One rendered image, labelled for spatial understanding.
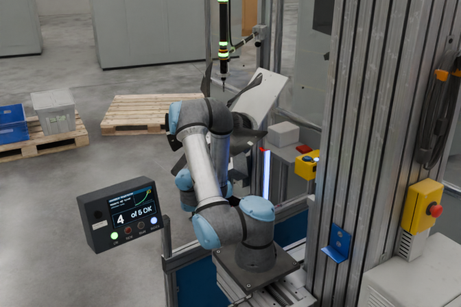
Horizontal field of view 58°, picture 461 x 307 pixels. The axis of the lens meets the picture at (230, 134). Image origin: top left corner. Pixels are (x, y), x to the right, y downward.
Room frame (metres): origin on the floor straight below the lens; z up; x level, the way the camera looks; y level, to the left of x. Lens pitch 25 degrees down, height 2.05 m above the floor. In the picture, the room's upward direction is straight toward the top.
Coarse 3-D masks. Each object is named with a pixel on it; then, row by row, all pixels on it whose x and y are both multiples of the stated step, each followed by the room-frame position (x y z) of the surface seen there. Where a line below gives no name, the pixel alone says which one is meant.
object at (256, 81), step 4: (260, 76) 2.03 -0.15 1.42; (256, 80) 2.01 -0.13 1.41; (260, 80) 1.96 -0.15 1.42; (248, 84) 2.04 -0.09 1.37; (252, 84) 1.98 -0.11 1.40; (256, 84) 1.94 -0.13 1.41; (244, 88) 2.01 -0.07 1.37; (248, 88) 1.95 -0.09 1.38; (240, 92) 2.00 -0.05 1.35; (236, 96) 1.98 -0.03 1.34; (232, 100) 2.02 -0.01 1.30
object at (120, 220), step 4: (120, 212) 1.20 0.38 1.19; (124, 212) 1.20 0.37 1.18; (112, 216) 1.18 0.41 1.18; (116, 216) 1.19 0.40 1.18; (120, 216) 1.19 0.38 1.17; (124, 216) 1.20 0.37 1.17; (116, 220) 1.18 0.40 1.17; (120, 220) 1.19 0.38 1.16; (124, 220) 1.20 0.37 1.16; (116, 224) 1.18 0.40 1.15; (120, 224) 1.18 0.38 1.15; (124, 224) 1.19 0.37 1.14
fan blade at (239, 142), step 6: (234, 126) 1.93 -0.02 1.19; (234, 132) 1.85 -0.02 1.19; (240, 132) 1.85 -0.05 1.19; (246, 132) 1.84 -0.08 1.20; (252, 132) 1.83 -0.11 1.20; (258, 132) 1.82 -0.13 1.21; (264, 132) 1.81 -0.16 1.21; (234, 138) 1.80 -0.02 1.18; (240, 138) 1.79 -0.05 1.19; (246, 138) 1.78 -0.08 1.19; (252, 138) 1.77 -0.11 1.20; (258, 138) 1.76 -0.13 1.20; (234, 144) 1.76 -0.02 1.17; (240, 144) 1.75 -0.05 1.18; (246, 144) 1.74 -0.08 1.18; (234, 150) 1.72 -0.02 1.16; (240, 150) 1.71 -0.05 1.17
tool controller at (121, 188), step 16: (144, 176) 1.36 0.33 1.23; (96, 192) 1.25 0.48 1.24; (112, 192) 1.23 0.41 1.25; (128, 192) 1.24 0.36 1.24; (144, 192) 1.26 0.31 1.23; (80, 208) 1.20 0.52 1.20; (96, 208) 1.16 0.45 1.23; (112, 208) 1.19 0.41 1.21; (128, 208) 1.22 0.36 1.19; (144, 208) 1.24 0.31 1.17; (160, 208) 1.28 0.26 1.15; (96, 224) 1.15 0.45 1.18; (112, 224) 1.17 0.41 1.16; (128, 224) 1.20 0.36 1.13; (160, 224) 1.25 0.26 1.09; (96, 240) 1.13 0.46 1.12; (112, 240) 1.15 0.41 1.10; (128, 240) 1.18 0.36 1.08
